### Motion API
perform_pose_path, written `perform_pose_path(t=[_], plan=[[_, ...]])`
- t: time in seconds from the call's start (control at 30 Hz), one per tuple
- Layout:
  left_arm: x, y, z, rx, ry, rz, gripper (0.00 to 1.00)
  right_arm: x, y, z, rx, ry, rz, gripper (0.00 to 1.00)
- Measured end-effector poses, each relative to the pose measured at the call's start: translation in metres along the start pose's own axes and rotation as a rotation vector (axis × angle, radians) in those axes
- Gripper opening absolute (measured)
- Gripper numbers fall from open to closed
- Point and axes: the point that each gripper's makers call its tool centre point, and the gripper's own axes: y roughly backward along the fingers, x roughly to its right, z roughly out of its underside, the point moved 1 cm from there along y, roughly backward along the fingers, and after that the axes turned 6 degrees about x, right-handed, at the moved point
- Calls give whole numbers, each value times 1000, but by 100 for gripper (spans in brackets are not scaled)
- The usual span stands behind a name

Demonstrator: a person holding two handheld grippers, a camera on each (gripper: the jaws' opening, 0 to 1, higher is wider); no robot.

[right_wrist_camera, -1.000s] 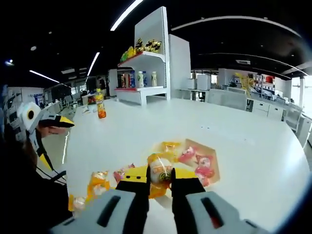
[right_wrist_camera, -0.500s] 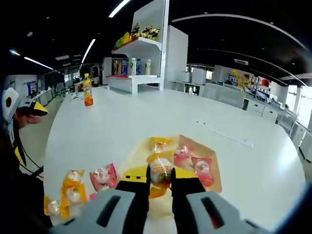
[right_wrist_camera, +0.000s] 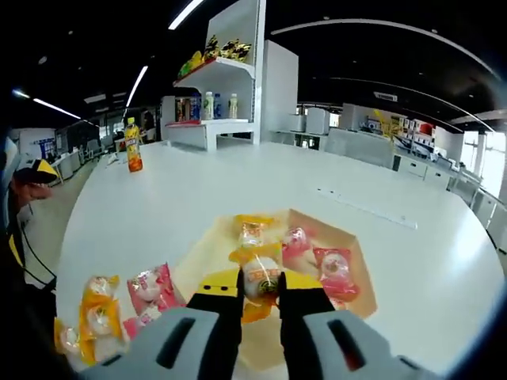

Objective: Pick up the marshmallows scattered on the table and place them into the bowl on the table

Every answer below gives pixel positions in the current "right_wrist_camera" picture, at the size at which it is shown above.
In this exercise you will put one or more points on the yellow figure display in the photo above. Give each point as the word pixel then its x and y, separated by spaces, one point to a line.
pixel 386 124

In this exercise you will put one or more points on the white drawer cabinet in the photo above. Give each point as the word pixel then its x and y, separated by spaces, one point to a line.
pixel 424 168

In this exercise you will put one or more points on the blue snack box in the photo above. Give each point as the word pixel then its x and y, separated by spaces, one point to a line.
pixel 195 107

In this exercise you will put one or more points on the ceiling light strip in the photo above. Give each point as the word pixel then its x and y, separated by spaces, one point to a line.
pixel 136 89
pixel 184 14
pixel 55 109

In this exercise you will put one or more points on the white bottle green label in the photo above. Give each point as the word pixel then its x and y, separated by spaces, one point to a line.
pixel 208 106

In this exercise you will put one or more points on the beige hexagonal bowl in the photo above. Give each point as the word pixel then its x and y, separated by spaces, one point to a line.
pixel 214 253

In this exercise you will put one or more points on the grey perforated partition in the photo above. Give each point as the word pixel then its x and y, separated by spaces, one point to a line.
pixel 358 146

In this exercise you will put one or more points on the small white appliance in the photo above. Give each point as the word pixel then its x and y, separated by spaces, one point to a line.
pixel 297 122

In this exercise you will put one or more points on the orange marshmallow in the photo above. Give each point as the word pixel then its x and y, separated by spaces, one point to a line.
pixel 253 231
pixel 101 312
pixel 67 338
pixel 261 277

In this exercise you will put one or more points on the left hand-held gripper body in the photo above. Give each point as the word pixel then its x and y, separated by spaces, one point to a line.
pixel 10 156

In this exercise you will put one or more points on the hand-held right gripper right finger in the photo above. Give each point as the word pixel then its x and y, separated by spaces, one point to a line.
pixel 336 348

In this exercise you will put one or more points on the white cube appliance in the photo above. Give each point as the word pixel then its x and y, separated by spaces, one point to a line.
pixel 317 120

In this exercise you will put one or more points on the blue white notice board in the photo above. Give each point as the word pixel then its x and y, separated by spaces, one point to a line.
pixel 45 146

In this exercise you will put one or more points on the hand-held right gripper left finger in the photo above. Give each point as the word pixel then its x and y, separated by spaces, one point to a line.
pixel 178 340

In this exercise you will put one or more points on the yellow green snack bag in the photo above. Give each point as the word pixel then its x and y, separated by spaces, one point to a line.
pixel 190 63

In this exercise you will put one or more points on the white square pillar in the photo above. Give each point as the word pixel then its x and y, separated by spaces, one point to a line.
pixel 281 95

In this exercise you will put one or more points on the pink marshmallow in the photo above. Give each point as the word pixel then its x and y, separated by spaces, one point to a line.
pixel 297 241
pixel 334 269
pixel 140 320
pixel 152 287

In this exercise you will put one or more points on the person's left hand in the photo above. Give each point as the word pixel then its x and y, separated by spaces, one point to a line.
pixel 29 194

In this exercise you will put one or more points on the cream drink bottle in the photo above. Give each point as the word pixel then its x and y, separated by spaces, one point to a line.
pixel 233 106

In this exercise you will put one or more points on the orange drink bottle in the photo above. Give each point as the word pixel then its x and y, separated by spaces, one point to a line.
pixel 134 148

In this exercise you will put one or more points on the black yellow snack bag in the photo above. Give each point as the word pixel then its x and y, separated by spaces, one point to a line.
pixel 236 49
pixel 212 46

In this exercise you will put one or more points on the blue white bottle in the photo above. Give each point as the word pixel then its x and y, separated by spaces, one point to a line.
pixel 218 105

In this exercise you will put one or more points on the white display shelf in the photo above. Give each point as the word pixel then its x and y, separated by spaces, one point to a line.
pixel 233 23

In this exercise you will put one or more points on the white crumpled paper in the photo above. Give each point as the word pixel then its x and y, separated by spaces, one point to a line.
pixel 113 159

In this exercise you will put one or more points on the ceiling air conditioner vent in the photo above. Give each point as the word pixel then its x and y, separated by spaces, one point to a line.
pixel 385 96

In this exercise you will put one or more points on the red box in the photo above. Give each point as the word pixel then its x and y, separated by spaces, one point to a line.
pixel 426 130

